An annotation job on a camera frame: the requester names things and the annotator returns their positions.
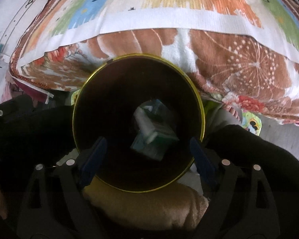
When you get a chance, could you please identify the crumpled trash inside bin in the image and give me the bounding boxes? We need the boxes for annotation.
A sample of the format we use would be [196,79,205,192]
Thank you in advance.
[131,99,178,160]

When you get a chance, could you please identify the black gold-rimmed trash bin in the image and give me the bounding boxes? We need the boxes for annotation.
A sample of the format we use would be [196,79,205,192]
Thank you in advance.
[72,53,205,193]

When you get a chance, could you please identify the white headboard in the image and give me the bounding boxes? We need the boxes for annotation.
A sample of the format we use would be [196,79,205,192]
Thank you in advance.
[0,0,48,63]

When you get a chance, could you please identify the cartoon floor mat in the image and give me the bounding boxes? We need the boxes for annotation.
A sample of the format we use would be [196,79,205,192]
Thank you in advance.
[241,110,262,136]

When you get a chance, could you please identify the tan fuzzy sleeve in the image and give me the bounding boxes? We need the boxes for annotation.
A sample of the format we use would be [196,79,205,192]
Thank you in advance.
[83,177,209,231]

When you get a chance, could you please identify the colourful striped bed mat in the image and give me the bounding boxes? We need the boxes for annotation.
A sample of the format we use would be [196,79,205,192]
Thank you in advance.
[17,0,299,66]

